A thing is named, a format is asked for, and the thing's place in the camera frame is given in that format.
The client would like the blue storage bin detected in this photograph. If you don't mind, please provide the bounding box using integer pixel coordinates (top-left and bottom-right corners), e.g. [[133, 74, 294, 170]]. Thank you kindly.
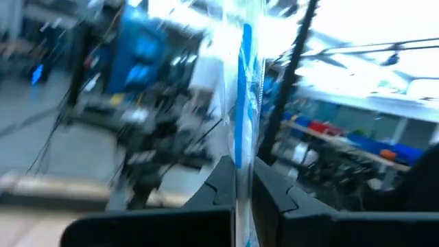
[[346, 132, 425, 166]]

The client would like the blue packaged toothbrush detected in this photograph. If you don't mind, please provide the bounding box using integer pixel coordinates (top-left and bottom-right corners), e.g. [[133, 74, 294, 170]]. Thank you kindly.
[[219, 0, 267, 247]]

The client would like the blue machine cabinet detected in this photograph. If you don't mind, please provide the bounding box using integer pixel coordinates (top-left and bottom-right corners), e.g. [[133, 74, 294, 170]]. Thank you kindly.
[[109, 6, 167, 97]]

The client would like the wooden workbench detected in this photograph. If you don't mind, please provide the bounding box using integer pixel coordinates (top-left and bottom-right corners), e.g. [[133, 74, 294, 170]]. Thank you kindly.
[[281, 119, 412, 173]]

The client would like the black equipment stand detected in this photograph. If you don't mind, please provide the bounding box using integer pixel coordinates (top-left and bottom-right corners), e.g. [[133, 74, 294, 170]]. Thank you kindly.
[[116, 102, 214, 211]]

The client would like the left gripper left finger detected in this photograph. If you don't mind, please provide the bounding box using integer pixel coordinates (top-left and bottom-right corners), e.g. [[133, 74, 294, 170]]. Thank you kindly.
[[60, 154, 237, 247]]

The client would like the black aluminium rig frame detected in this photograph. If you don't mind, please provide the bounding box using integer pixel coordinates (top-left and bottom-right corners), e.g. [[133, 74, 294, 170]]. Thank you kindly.
[[257, 0, 320, 166]]

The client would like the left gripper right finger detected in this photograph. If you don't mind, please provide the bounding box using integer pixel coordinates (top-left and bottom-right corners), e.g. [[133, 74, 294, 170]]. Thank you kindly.
[[251, 156, 439, 247]]

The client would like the red storage bin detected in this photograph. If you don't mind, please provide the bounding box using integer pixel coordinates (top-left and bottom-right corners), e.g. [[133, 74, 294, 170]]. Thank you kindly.
[[307, 119, 346, 137]]

